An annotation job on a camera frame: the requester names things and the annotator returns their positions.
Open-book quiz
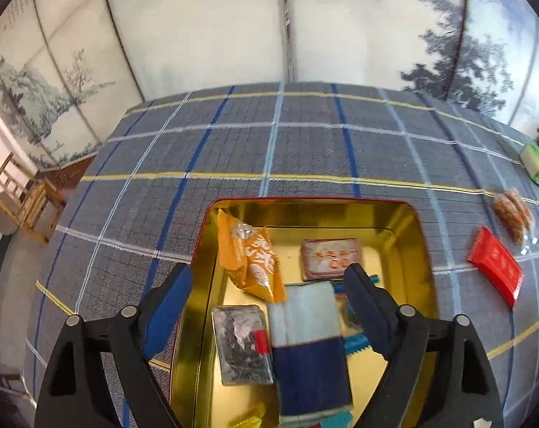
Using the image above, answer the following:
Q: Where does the red flat packet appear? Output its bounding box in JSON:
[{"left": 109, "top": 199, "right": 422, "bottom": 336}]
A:
[{"left": 467, "top": 226, "right": 524, "bottom": 308}]

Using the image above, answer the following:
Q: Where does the light blue and navy packet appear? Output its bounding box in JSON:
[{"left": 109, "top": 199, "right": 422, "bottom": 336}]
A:
[{"left": 267, "top": 281, "right": 355, "bottom": 424}]

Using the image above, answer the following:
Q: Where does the teal snack packet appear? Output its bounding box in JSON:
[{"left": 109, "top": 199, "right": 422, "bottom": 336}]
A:
[{"left": 314, "top": 410, "right": 355, "bottom": 428}]

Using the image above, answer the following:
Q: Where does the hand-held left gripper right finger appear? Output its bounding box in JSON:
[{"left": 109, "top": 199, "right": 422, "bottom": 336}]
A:
[{"left": 343, "top": 264, "right": 504, "bottom": 428}]

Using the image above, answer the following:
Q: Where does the silver and black packet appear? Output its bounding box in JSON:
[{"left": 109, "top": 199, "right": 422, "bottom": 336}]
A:
[{"left": 211, "top": 305, "right": 276, "bottom": 386}]

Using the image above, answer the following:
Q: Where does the blue zigzag-edged packet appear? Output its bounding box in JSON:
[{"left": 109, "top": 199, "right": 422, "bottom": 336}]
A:
[{"left": 332, "top": 274, "right": 382, "bottom": 357}]

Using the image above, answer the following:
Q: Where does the grey round board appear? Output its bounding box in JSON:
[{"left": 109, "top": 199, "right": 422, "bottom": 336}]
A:
[{"left": 0, "top": 196, "right": 22, "bottom": 236}]

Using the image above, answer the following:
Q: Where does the wooden chair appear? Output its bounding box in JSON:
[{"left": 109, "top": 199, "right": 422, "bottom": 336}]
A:
[{"left": 0, "top": 152, "right": 67, "bottom": 245}]

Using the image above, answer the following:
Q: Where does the clear bag of fried snacks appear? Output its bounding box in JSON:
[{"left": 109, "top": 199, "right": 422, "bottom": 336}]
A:
[{"left": 493, "top": 187, "right": 538, "bottom": 257}]

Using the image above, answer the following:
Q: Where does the orange snack packet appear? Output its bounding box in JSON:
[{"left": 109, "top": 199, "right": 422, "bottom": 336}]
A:
[{"left": 216, "top": 209, "right": 288, "bottom": 302}]

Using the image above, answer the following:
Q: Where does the brown red-label candy packet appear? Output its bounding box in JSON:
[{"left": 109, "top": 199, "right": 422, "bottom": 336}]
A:
[{"left": 301, "top": 238, "right": 364, "bottom": 281}]

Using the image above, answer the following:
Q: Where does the blue grey checked cloth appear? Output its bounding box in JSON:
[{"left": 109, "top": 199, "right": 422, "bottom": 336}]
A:
[{"left": 26, "top": 81, "right": 539, "bottom": 428}]

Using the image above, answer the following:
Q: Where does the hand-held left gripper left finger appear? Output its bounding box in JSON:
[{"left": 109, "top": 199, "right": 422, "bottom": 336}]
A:
[{"left": 34, "top": 264, "right": 194, "bottom": 428}]

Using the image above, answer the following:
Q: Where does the gold metal tin box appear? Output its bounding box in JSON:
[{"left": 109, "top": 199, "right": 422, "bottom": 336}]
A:
[{"left": 169, "top": 196, "right": 440, "bottom": 428}]

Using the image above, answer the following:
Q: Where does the yellow snack packet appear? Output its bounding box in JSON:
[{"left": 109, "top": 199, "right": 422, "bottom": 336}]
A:
[{"left": 228, "top": 401, "right": 268, "bottom": 428}]

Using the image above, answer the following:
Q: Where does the painted landscape folding screen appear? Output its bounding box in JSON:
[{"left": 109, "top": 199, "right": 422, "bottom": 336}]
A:
[{"left": 0, "top": 0, "right": 539, "bottom": 170}]

